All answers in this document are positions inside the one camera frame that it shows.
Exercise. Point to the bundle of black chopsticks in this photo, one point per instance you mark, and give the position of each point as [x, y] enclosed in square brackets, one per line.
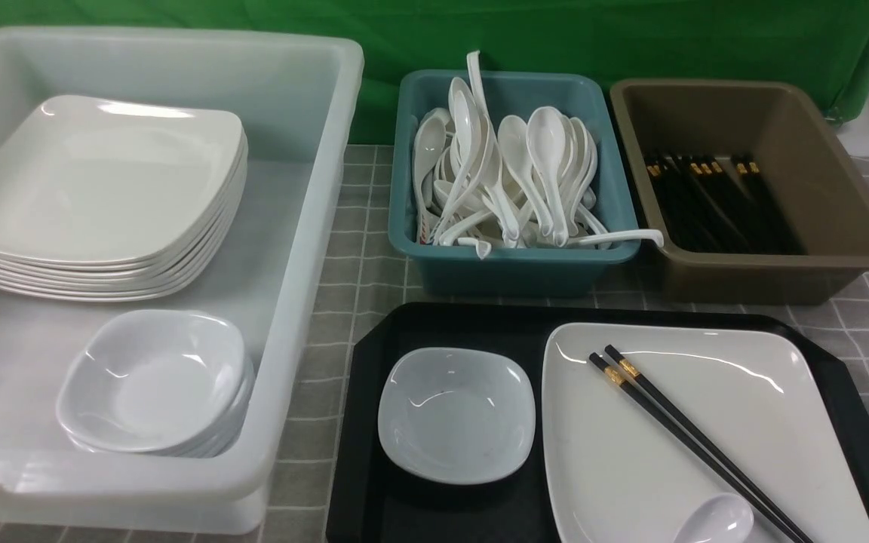
[710, 205]

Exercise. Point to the large translucent white bin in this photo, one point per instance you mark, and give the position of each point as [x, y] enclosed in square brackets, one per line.
[296, 96]

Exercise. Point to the stack of white square bowls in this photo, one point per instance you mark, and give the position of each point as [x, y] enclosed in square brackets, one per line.
[160, 382]

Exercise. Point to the brown plastic chopstick bin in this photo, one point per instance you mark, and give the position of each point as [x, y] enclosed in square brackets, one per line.
[810, 174]

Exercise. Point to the black chopstick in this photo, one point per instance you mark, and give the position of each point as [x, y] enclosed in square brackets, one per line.
[661, 415]
[676, 411]

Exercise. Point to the teal plastic spoon bin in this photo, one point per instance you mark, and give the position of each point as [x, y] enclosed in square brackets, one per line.
[525, 272]

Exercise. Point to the grey checked tablecloth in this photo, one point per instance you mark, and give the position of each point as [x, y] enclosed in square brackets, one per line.
[363, 279]

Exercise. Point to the large white square plate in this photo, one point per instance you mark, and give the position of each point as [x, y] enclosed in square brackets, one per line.
[616, 475]

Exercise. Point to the pile of white soup spoons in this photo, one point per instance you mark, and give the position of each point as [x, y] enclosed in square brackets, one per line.
[526, 182]

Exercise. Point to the black plastic serving tray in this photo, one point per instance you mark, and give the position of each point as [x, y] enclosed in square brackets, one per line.
[375, 501]

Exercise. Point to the white ceramic soup spoon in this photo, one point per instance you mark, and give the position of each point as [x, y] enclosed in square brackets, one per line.
[726, 517]

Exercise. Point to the green backdrop cloth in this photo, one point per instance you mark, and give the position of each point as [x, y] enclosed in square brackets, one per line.
[821, 47]

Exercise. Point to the stack of white square plates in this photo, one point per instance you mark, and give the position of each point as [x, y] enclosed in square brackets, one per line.
[106, 201]

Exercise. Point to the white square bowl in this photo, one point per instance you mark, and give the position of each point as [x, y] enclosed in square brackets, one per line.
[457, 416]

